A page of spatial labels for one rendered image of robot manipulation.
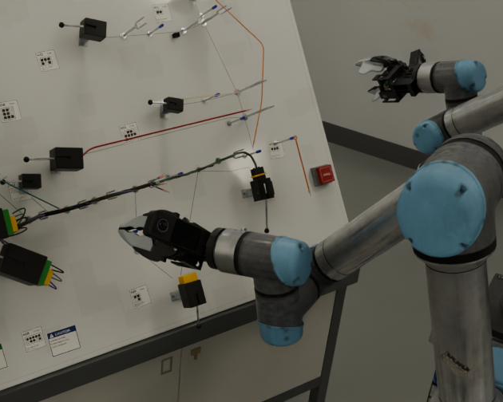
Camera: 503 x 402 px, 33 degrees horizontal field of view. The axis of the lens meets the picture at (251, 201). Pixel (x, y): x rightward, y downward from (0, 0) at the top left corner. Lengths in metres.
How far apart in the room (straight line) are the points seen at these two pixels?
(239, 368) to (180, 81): 0.86
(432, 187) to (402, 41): 3.65
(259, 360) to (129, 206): 0.68
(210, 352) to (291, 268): 1.11
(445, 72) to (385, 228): 0.73
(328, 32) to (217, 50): 2.55
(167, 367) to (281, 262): 1.07
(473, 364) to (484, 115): 0.72
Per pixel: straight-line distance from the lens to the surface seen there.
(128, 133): 2.22
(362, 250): 1.41
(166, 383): 2.39
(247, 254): 1.37
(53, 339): 2.11
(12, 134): 2.12
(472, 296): 1.23
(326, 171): 2.47
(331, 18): 4.88
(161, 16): 2.34
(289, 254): 1.34
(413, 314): 3.85
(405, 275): 4.07
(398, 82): 2.11
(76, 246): 2.13
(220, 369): 2.49
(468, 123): 1.88
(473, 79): 2.00
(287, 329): 1.42
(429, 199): 1.14
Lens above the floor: 2.31
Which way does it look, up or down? 31 degrees down
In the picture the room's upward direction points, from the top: 6 degrees clockwise
